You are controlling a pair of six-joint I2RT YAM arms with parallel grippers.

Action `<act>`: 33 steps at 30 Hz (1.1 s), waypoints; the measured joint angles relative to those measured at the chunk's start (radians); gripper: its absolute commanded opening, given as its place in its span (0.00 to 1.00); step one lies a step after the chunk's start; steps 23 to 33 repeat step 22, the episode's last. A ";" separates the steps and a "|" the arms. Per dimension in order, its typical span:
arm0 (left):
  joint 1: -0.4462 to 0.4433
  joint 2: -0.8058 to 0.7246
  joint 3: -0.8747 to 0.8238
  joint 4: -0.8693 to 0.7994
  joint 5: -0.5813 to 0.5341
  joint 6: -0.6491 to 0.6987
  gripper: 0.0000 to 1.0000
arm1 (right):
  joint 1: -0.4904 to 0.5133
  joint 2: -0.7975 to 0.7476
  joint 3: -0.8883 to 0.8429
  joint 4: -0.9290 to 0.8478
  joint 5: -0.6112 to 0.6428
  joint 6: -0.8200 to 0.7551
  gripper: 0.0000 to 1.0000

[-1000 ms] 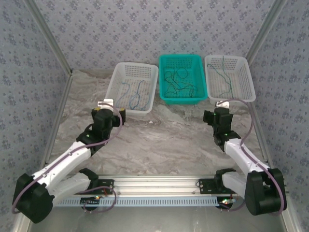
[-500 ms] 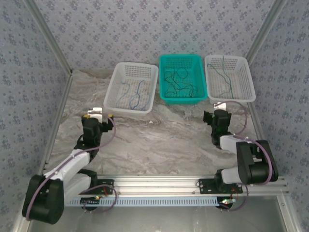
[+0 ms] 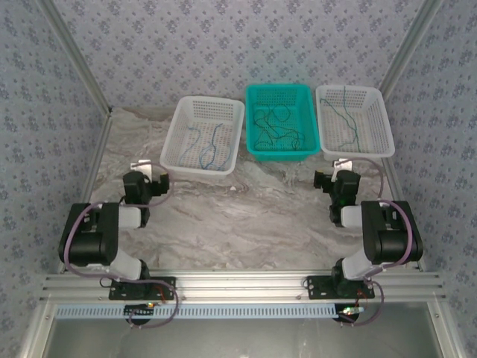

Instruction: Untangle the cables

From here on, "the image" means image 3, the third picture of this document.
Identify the teal perforated plastic basket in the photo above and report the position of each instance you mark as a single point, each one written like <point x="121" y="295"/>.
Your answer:
<point x="283" y="156"/>

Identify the aluminium frame post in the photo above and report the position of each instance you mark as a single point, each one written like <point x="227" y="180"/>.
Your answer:
<point x="75" y="48"/>
<point x="408" y="48"/>

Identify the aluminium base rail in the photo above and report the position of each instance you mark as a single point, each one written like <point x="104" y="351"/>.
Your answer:
<point x="242" y="285"/>

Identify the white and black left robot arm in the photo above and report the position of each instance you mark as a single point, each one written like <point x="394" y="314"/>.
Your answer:
<point x="89" y="238"/>

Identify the aluminium frame leg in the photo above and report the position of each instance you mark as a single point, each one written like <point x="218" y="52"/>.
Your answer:
<point x="39" y="328"/>
<point x="447" y="335"/>

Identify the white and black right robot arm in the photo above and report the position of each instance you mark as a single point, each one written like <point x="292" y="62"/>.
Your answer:
<point x="387" y="238"/>

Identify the white perforated plastic basket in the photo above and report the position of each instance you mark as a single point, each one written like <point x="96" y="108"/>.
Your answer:
<point x="216" y="112"/>
<point x="372" y="123"/>

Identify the black controller board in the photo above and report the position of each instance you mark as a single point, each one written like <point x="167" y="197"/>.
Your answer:
<point x="350" y="315"/>
<point x="138" y="311"/>

